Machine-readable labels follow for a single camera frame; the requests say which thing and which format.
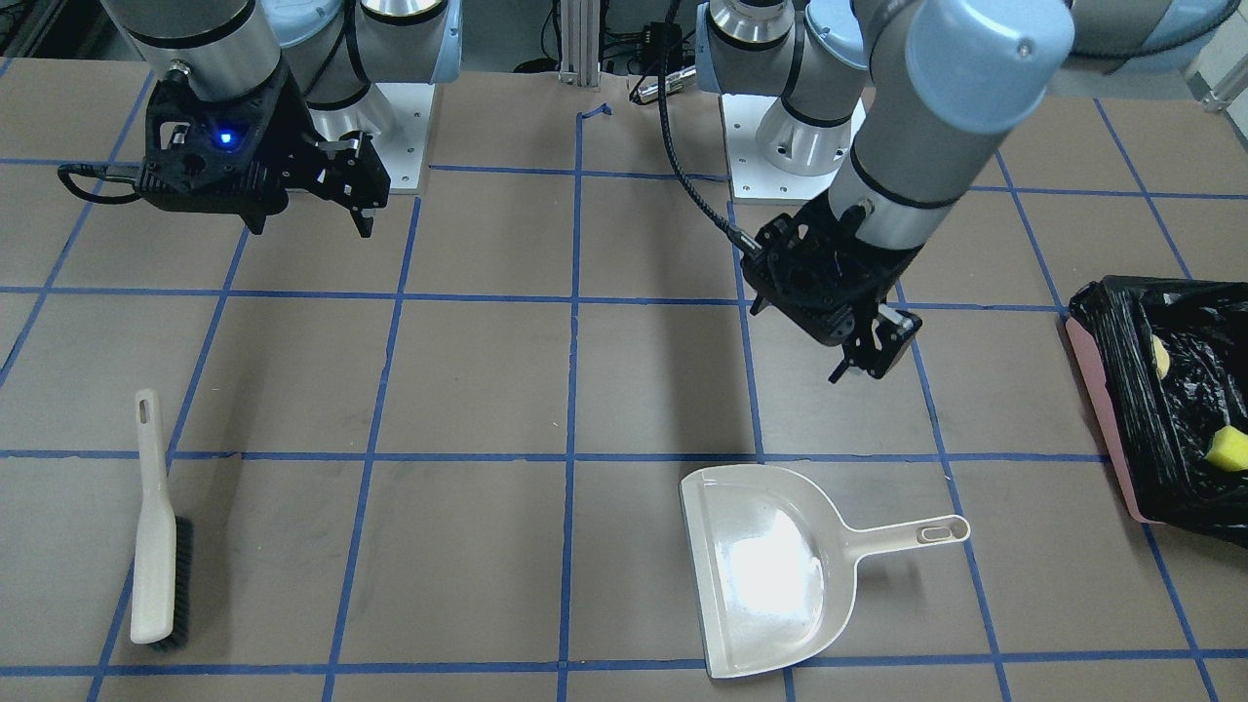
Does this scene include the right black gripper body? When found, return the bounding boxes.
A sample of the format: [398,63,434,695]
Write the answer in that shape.
[135,59,329,234]

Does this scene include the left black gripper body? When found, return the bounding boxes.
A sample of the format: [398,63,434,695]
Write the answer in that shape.
[741,195,922,346]

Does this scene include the cream plastic dustpan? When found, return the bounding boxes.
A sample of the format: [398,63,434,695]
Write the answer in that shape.
[679,465,971,681]

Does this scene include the green yellow sponge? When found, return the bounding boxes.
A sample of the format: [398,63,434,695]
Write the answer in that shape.
[1204,425,1248,473]

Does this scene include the cream hand brush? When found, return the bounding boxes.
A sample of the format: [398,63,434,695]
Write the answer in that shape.
[130,388,193,650]

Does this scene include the yellow toy potato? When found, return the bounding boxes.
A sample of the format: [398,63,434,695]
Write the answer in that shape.
[1149,334,1172,378]

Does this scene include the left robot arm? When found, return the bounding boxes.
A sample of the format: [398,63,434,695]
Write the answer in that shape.
[695,1,1239,381]

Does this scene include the black bag lined bin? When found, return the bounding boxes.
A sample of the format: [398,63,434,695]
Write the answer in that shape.
[1067,276,1247,547]

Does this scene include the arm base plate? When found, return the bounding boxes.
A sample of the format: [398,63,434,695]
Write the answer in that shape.
[721,94,866,205]
[311,82,437,195]

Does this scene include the silver cable connector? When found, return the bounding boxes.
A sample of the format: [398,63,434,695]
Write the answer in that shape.
[628,66,698,105]

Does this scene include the aluminium frame post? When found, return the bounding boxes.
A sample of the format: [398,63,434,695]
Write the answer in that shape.
[557,1,605,92]

